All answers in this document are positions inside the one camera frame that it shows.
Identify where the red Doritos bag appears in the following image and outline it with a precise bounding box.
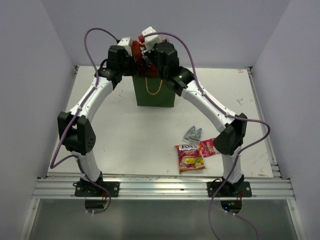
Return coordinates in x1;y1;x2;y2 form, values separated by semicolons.
131;40;159;78

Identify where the green paper bag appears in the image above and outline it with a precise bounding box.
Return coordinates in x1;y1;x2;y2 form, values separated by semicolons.
132;73;175;108

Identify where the silver foil packet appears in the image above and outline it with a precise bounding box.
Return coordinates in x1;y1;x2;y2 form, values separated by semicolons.
182;126;202;145

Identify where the Fox's fruits candy bag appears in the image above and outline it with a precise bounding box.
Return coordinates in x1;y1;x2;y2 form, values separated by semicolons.
175;144;206;174

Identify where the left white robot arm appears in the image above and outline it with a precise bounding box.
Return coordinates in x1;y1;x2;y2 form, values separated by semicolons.
57;44;136;197

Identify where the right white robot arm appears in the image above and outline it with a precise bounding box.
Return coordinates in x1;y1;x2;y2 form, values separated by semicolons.
149;42;247;197

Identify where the small pink candy bag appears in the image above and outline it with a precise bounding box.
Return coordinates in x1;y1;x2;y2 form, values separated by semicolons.
199;138;219;158

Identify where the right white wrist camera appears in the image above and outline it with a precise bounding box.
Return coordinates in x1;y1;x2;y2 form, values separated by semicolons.
138;26;162;52

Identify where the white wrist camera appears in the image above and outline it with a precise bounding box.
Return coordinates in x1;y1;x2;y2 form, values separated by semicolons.
117;37;133;56
138;26;162;52

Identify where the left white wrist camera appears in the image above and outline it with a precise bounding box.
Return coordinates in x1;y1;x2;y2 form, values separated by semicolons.
117;37;133;56

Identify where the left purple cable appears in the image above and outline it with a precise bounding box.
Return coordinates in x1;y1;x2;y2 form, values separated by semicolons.
49;27;122;215

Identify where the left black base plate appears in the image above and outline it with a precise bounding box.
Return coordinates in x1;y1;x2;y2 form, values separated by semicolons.
72;179;120;198

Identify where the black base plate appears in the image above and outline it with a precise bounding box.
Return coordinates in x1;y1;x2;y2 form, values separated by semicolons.
206;180;253;198
72;179;120;198

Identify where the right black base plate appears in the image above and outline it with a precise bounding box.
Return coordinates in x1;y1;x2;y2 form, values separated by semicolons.
206;180;253;198

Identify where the aluminium frame rail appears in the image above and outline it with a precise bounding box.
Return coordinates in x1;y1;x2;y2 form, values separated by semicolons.
32;174;295;200

